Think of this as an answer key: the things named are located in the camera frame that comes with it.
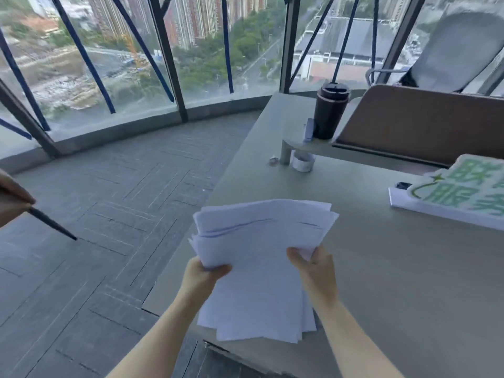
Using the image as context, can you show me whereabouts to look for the person's right hand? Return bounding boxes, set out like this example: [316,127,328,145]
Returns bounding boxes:
[286,245,342,310]

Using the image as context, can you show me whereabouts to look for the person's left hand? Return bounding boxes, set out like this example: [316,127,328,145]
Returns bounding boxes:
[182,256,233,302]

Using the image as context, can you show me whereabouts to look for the stack of white papers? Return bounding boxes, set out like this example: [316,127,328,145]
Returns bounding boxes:
[188,198,340,344]

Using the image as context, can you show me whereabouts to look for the person's left forearm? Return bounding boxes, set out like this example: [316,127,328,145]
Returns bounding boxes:
[106,292,206,378]

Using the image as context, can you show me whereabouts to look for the person's right forearm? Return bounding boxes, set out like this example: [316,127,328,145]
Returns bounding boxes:
[315,298,407,378]

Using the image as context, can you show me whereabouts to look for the white tape roll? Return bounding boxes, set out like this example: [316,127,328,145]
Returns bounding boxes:
[292,150,315,173]

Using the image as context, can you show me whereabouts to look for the grey desk riser shelf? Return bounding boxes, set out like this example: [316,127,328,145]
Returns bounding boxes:
[280,97,447,174]

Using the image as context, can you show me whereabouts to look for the black tumbler with lid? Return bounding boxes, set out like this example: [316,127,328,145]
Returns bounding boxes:
[313,82,351,140]

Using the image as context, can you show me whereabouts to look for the black pen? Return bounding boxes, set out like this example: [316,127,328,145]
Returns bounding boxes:
[27,207,78,242]

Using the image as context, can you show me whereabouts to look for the white and green sign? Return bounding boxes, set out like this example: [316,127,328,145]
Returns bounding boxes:
[388,154,504,232]

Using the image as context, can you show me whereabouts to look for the brown board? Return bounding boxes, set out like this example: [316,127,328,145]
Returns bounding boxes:
[332,84,504,166]

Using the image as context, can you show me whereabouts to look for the grey office chair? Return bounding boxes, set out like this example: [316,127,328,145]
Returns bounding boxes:
[365,1,504,96]

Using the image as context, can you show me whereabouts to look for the dark metal window frame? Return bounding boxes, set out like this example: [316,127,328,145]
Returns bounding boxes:
[0,0,504,159]

